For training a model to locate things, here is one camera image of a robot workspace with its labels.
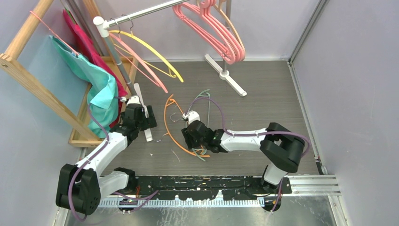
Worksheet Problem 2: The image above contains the beige plastic hanger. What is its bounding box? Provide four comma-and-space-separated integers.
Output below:
214, 0, 246, 62

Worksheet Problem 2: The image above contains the thin pink wire hanger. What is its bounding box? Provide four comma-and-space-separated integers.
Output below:
107, 18, 169, 94

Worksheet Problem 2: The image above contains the pink plastic hanger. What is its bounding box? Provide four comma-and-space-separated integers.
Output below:
180, 0, 246, 65
197, 0, 238, 65
172, 0, 238, 65

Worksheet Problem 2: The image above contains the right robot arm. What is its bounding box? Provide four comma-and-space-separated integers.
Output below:
182, 111, 308, 194

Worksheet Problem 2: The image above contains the green plastic hanger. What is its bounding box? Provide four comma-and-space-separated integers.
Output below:
169, 89, 213, 163

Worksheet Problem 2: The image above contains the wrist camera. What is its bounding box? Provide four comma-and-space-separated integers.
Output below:
125, 95, 142, 106
182, 110, 200, 124

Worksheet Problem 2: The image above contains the yellow plastic hanger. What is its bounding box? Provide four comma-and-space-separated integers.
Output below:
109, 16, 184, 83

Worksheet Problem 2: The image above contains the purple cable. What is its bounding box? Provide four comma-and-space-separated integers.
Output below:
185, 97, 312, 213
67, 95, 159, 223

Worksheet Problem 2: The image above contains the white garment rack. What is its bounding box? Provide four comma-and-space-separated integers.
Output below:
93, 0, 248, 143

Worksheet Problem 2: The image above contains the pink red cloth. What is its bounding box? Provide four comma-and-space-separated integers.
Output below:
62, 9, 128, 127

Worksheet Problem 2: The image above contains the teal cloth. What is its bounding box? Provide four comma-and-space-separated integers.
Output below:
50, 35, 119, 138

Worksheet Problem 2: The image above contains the wooden drying rack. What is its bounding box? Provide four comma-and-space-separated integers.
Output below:
0, 0, 139, 148

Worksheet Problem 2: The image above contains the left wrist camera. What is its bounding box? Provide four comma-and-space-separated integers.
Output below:
125, 95, 142, 106

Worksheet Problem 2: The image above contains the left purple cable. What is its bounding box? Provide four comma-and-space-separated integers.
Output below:
67, 95, 159, 223

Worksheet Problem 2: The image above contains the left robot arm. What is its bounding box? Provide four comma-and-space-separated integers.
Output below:
56, 103, 157, 215

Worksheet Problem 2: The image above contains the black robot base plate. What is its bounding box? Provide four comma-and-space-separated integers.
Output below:
106, 174, 293, 213

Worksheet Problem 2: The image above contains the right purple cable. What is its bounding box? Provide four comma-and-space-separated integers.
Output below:
185, 97, 312, 213

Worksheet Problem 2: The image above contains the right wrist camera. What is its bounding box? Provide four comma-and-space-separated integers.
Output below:
182, 110, 200, 124

